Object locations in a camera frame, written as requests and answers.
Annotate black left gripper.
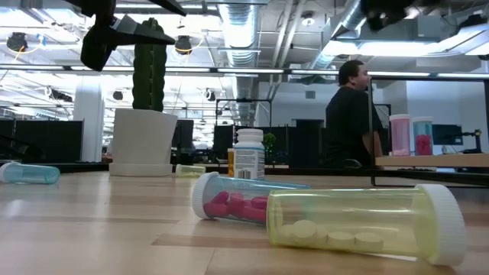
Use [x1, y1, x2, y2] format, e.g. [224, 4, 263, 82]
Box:
[62, 0, 189, 73]

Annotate white labelled pill bottle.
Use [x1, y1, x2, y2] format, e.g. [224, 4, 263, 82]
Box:
[233, 128, 266, 180]

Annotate blue medicine bottle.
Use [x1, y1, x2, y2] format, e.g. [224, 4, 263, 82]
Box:
[0, 160, 61, 186]

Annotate blue bottle pink capsules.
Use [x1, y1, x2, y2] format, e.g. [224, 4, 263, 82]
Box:
[411, 115, 435, 157]
[190, 170, 311, 225]

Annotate yellow bottle white tablets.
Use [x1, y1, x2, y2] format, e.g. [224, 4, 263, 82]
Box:
[265, 183, 468, 267]

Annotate pink medicine bottle white cap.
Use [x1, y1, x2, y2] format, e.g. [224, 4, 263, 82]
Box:
[389, 113, 412, 157]

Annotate small yellow medicine bottle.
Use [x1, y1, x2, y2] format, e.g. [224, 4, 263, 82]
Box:
[175, 163, 207, 178]

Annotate green cactus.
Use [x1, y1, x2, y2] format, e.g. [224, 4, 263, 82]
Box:
[131, 17, 168, 112]

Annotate black ceiling device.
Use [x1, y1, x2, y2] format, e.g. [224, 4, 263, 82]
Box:
[174, 34, 193, 55]
[5, 31, 31, 53]

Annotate white building column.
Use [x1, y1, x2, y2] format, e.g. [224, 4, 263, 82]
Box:
[73, 70, 105, 163]

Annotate long ceiling light strip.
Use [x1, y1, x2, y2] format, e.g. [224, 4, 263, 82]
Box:
[0, 64, 489, 77]

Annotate white pot saucer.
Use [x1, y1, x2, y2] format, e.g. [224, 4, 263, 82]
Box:
[108, 163, 174, 178]

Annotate small green plant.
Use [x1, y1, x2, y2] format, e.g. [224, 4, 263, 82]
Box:
[263, 132, 277, 154]

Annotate person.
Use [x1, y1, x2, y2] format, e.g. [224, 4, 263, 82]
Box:
[324, 59, 384, 170]

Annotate black computer monitor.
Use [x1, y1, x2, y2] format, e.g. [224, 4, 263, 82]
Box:
[433, 123, 465, 147]

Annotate silver ventilation duct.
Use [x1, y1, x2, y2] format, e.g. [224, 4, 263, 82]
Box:
[305, 0, 385, 72]
[217, 0, 268, 127]

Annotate black metal stand frame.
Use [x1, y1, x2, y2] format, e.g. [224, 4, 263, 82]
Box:
[215, 98, 273, 129]

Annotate black partition wall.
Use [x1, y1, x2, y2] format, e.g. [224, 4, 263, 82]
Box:
[0, 119, 84, 163]
[212, 118, 393, 171]

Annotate wooden shelf black frame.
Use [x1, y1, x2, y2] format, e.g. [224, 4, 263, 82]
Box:
[368, 76, 489, 189]

